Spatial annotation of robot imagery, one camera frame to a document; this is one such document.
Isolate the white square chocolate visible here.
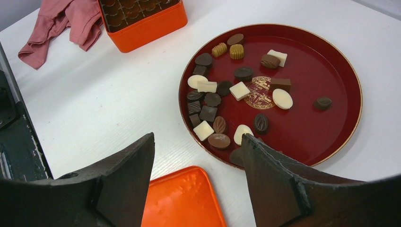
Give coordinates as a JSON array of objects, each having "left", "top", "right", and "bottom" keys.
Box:
[
  {"left": 229, "top": 81, "right": 250, "bottom": 101},
  {"left": 193, "top": 121, "right": 215, "bottom": 141}
]

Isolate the orange chocolate box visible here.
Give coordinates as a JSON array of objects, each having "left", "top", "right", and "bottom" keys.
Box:
[{"left": 98, "top": 0, "right": 188, "bottom": 53}]

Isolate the pink cloth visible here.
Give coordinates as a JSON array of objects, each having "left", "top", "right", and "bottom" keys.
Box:
[{"left": 18, "top": 0, "right": 103, "bottom": 70}]

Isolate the white rectangular chocolate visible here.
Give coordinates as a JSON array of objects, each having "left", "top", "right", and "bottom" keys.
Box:
[{"left": 267, "top": 49, "right": 288, "bottom": 67}]

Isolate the orange box lid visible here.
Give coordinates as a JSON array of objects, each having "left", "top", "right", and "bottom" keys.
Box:
[{"left": 141, "top": 166, "right": 227, "bottom": 227}]

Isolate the white heart chocolate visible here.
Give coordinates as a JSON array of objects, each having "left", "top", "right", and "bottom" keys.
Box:
[{"left": 234, "top": 124, "right": 254, "bottom": 146}]

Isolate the white oval chocolate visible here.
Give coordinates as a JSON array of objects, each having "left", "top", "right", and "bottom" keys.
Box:
[{"left": 272, "top": 88, "right": 293, "bottom": 110}]

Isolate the caramel ridged chocolate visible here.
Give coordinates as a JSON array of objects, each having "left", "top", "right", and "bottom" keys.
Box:
[
  {"left": 229, "top": 44, "right": 244, "bottom": 60},
  {"left": 211, "top": 43, "right": 227, "bottom": 57}
]

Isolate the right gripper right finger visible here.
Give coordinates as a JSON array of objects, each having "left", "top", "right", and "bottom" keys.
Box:
[{"left": 242, "top": 134, "right": 401, "bottom": 227}]

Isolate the red round tray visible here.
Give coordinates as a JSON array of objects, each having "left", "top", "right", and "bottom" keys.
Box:
[{"left": 195, "top": 24, "right": 362, "bottom": 166}]

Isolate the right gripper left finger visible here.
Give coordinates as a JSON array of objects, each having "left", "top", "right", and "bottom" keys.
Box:
[{"left": 0, "top": 133, "right": 155, "bottom": 227}]

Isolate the dark leaf chocolate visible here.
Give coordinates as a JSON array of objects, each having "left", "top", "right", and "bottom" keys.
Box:
[{"left": 313, "top": 96, "right": 332, "bottom": 111}]

